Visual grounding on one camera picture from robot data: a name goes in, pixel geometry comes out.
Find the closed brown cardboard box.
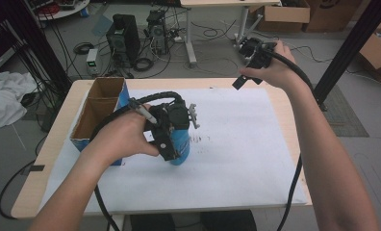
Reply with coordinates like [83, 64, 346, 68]
[303, 0, 364, 34]

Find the black floor cable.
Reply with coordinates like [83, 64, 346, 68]
[0, 134, 49, 221]

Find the silver cable plug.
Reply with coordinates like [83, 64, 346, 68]
[128, 98, 159, 125]

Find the person's right hand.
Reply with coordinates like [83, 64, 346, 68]
[239, 39, 304, 96]

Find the blue cup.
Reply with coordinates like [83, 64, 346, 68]
[168, 127, 192, 167]

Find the white table mat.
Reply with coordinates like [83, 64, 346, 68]
[38, 86, 309, 216]

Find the grey computer tower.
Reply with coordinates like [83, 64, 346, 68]
[145, 9, 169, 56]

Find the black computer tower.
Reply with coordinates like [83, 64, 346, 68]
[106, 13, 141, 66]

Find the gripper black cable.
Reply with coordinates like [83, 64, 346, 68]
[263, 47, 315, 231]
[88, 90, 186, 231]

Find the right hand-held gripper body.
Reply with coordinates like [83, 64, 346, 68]
[238, 37, 278, 69]

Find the white power supply unit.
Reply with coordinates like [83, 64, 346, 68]
[85, 47, 100, 77]

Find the blue cardboard box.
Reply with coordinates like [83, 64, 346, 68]
[68, 76, 131, 167]

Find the black metal stand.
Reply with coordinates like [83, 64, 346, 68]
[312, 0, 381, 113]

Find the grey floor mat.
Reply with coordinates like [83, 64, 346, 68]
[313, 84, 370, 139]

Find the person's left hand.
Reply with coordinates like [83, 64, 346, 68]
[82, 103, 161, 167]

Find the open brown cardboard box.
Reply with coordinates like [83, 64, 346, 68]
[257, 0, 312, 34]

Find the white-legged desk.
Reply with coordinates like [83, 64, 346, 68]
[179, 0, 283, 65]

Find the cardboard box with contents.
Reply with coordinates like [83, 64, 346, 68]
[358, 14, 381, 86]

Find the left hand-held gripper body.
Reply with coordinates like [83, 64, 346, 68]
[143, 100, 191, 162]

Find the coiled black cable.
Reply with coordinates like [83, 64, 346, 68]
[133, 57, 155, 73]
[72, 41, 95, 56]

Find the black stand with cables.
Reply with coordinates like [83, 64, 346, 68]
[0, 0, 72, 97]

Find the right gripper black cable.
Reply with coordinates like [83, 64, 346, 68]
[263, 47, 315, 231]

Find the round white table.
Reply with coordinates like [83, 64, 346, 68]
[31, 0, 91, 22]

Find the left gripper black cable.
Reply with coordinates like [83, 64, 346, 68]
[88, 90, 186, 231]

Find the white cloth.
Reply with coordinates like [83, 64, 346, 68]
[0, 69, 39, 130]

